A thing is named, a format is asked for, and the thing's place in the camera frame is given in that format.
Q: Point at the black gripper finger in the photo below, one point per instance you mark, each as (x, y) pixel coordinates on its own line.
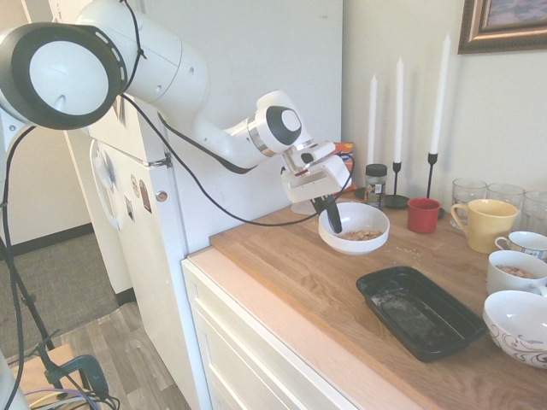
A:
(318, 206)
(334, 218)

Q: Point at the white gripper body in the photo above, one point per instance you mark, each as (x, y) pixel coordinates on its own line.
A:
(325, 179)

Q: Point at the brown cereal flakes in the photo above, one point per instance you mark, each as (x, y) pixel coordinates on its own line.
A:
(361, 235)

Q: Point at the plain white ceramic bowl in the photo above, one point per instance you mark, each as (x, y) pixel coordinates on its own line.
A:
(363, 245)

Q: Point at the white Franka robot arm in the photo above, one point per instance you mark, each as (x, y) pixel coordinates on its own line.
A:
(171, 64)

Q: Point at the orange snack box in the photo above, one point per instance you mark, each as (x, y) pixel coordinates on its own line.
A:
(345, 151)

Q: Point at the scattered cereal crumbs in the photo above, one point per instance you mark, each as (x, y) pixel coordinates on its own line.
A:
(412, 252)

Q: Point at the black plastic food box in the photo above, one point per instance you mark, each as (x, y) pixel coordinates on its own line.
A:
(410, 307)

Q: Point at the white mug holding cereal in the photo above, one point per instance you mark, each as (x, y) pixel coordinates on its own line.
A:
(502, 279)

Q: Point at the spice jar with black lid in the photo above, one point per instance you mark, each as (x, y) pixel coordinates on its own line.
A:
(376, 188)

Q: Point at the black candle holder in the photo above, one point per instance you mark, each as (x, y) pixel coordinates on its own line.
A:
(397, 200)
(432, 179)

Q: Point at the red mug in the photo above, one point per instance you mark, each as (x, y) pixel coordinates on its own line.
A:
(423, 218)

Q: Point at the medium white taper candle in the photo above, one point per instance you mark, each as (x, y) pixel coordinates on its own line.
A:
(399, 111)

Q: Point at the clear drinking glass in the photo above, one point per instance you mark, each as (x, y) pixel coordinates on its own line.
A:
(468, 190)
(506, 194)
(536, 213)

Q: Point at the tall white taper candle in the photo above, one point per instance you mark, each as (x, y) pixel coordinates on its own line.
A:
(440, 94)

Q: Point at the white drawer cabinet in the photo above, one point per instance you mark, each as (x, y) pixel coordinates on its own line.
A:
(239, 341)

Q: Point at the yellow mug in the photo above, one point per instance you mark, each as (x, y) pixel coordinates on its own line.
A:
(491, 226)

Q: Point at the arched brown fridge magnet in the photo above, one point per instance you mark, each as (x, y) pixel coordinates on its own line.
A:
(146, 196)

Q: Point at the round fridge magnet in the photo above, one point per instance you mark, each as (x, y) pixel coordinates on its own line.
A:
(135, 185)

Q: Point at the rectangular fridge magnet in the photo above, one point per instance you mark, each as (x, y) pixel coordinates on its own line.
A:
(129, 208)

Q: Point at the white cup blue pattern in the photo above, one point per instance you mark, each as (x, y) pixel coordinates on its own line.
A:
(527, 245)

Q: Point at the white bowl black swirl pattern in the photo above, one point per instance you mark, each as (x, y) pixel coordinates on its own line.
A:
(513, 316)

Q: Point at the white fridge clip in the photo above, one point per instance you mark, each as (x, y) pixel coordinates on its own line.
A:
(107, 168)

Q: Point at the grey floor rug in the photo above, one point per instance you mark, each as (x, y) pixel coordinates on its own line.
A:
(64, 277)

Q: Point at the green metal clamp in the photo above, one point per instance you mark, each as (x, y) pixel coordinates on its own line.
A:
(89, 371)

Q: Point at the wooden robot mounting board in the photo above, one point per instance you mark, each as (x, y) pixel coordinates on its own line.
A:
(57, 356)

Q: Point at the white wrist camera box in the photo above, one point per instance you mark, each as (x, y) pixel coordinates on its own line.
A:
(314, 153)

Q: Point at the framed picture brown frame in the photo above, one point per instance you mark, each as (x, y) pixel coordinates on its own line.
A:
(474, 38)

